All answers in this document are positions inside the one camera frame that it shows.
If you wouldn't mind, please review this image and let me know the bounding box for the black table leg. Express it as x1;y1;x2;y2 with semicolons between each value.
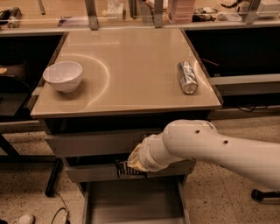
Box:
45;158;63;197

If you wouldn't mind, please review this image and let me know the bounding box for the black chair base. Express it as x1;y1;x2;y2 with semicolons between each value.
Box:
251;189;280;203

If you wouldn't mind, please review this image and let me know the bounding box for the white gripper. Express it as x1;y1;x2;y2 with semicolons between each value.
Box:
127;134;168;172

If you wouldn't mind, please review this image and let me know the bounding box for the pink stacked container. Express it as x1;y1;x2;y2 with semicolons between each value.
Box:
167;0;195;24

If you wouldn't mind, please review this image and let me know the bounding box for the grey drawer cabinet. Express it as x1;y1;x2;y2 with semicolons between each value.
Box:
30;27;224;224

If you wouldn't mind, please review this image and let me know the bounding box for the white shoe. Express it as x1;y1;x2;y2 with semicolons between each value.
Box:
10;214;35;224

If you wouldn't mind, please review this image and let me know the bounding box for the silver soda can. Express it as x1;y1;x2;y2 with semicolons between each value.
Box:
177;61;198;95

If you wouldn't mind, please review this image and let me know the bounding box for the black rxbar chocolate wrapper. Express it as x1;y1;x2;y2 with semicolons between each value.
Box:
115;160;147;178

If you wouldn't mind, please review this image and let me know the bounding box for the black floor cable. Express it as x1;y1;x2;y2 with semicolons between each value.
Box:
51;191;72;224

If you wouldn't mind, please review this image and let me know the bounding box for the grey middle drawer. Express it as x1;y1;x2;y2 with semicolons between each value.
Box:
63;157;195;183

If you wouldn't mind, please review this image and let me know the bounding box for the white ceramic bowl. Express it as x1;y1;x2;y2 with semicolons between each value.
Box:
43;61;82;93

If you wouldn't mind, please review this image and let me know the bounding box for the grey metal post middle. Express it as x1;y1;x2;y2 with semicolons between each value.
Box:
154;0;164;28

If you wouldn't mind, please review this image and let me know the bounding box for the grey metal post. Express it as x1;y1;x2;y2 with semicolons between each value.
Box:
243;0;261;25
85;0;99;31
154;0;164;28

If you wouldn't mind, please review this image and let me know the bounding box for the grey top drawer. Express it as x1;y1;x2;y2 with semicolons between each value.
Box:
45;129;162;158

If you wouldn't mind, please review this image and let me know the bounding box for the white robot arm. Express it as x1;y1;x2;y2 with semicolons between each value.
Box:
127;120;280;191

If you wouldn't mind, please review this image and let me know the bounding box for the grey open bottom drawer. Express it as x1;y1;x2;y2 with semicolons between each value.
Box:
82;177;191;224

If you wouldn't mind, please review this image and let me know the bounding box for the grey metal post left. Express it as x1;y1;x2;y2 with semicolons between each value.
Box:
85;0;99;31

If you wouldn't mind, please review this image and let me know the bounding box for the grey metal post right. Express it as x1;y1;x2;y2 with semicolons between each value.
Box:
243;0;261;25

